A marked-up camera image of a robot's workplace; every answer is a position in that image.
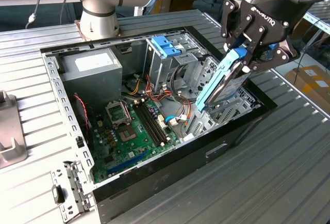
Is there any metal slot bracket flap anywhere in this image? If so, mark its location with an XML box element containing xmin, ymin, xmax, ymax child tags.
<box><xmin>49</xmin><ymin>159</ymin><xmax>95</xmax><ymax>222</ymax></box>

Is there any CPU socket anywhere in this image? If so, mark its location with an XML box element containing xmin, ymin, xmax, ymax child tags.
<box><xmin>116</xmin><ymin>123</ymin><xmax>138</xmax><ymax>144</ymax></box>

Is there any metal socket cover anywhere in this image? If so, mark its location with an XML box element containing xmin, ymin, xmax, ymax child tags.
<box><xmin>105</xmin><ymin>101</ymin><xmax>131</xmax><ymax>129</ymax></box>

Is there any red orange wire bundle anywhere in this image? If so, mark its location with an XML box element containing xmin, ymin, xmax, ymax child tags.
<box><xmin>121</xmin><ymin>74</ymin><xmax>173</xmax><ymax>105</ymax></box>

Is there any red black twisted wire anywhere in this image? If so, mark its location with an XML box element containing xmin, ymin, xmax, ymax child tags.
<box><xmin>74</xmin><ymin>93</ymin><xmax>91</xmax><ymax>131</ymax></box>

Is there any green motherboard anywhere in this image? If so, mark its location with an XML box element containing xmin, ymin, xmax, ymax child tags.
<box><xmin>89</xmin><ymin>97</ymin><xmax>183</xmax><ymax>185</ymax></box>

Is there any blue plastic latch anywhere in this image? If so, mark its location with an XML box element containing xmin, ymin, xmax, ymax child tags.
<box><xmin>151</xmin><ymin>36</ymin><xmax>173</xmax><ymax>52</ymax></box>
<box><xmin>162</xmin><ymin>46</ymin><xmax>182</xmax><ymax>58</ymax></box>

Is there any hard disk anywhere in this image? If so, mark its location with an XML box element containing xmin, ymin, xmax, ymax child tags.
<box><xmin>195</xmin><ymin>47</ymin><xmax>252</xmax><ymax>113</ymax></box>

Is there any black open PC case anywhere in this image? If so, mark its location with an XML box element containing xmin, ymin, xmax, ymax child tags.
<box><xmin>40</xmin><ymin>25</ymin><xmax>278</xmax><ymax>224</ymax></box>

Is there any black RAM slot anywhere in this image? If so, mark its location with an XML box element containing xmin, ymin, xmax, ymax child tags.
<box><xmin>135</xmin><ymin>101</ymin><xmax>167</xmax><ymax>145</ymax></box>
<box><xmin>138</xmin><ymin>100</ymin><xmax>169</xmax><ymax>143</ymax></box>
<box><xmin>132</xmin><ymin>102</ymin><xmax>164</xmax><ymax>147</ymax></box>
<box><xmin>141</xmin><ymin>99</ymin><xmax>171</xmax><ymax>141</ymax></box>

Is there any grey power supply unit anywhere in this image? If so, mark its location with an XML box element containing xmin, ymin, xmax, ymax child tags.
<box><xmin>59</xmin><ymin>47</ymin><xmax>124</xmax><ymax>107</ymax></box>

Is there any short blue wire white plug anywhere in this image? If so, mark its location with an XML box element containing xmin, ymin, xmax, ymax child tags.
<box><xmin>164</xmin><ymin>115</ymin><xmax>179</xmax><ymax>127</ymax></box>

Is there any yellow brown cardboard box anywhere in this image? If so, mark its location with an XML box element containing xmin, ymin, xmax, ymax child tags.
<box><xmin>284</xmin><ymin>65</ymin><xmax>330</xmax><ymax>113</ymax></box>

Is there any grey parts rack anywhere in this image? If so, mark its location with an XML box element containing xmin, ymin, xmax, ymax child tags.
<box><xmin>0</xmin><ymin>89</ymin><xmax>28</xmax><ymax>170</ymax></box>

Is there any black wire bundle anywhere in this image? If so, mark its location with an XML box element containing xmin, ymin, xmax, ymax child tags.
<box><xmin>170</xmin><ymin>62</ymin><xmax>207</xmax><ymax>106</ymax></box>

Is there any metal disk bay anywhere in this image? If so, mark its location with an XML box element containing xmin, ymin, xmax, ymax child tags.
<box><xmin>181</xmin><ymin>55</ymin><xmax>262</xmax><ymax>142</ymax></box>

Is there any thin coloured wire bundle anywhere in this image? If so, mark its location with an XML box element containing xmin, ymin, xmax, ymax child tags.
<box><xmin>177</xmin><ymin>97</ymin><xmax>193</xmax><ymax>134</ymax></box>

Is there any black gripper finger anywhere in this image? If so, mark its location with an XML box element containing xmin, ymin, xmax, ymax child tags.
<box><xmin>241</xmin><ymin>39</ymin><xmax>302</xmax><ymax>74</ymax></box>
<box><xmin>220</xmin><ymin>0</ymin><xmax>267</xmax><ymax>54</ymax></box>

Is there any grey metal drive cage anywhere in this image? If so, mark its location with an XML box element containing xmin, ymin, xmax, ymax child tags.
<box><xmin>143</xmin><ymin>34</ymin><xmax>208</xmax><ymax>92</ymax></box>

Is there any white frame slat table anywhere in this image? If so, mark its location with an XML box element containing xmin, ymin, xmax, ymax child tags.
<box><xmin>291</xmin><ymin>1</ymin><xmax>330</xmax><ymax>52</ymax></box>

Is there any black cable silver connector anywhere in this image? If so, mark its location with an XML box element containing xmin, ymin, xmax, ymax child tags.
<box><xmin>25</xmin><ymin>0</ymin><xmax>47</xmax><ymax>30</ymax></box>

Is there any blue expansion slot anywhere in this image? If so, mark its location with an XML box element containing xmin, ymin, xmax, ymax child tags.
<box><xmin>105</xmin><ymin>149</ymin><xmax>150</xmax><ymax>176</ymax></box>

